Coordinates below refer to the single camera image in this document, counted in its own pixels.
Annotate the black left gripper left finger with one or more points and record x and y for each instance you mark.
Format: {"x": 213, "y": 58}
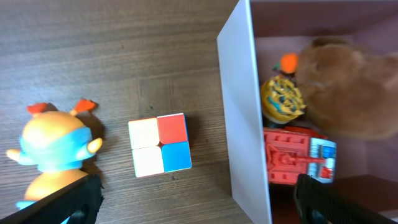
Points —
{"x": 79, "y": 202}

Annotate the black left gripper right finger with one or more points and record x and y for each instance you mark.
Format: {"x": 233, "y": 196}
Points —
{"x": 317, "y": 204}

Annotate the red toy truck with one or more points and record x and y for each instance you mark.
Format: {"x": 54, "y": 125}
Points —
{"x": 294, "y": 150}

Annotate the blue duck toy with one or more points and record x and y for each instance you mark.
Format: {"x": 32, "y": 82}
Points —
{"x": 57, "y": 143}

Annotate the colourful puzzle cube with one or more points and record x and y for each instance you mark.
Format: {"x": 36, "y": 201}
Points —
{"x": 159, "y": 145}

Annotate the yellow round toy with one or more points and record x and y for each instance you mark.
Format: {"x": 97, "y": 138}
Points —
{"x": 281, "y": 100}

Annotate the brown plush toy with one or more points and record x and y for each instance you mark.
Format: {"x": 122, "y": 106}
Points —
{"x": 348, "y": 91}

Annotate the white box with pink interior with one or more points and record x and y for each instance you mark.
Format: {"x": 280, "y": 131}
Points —
{"x": 250, "y": 43}

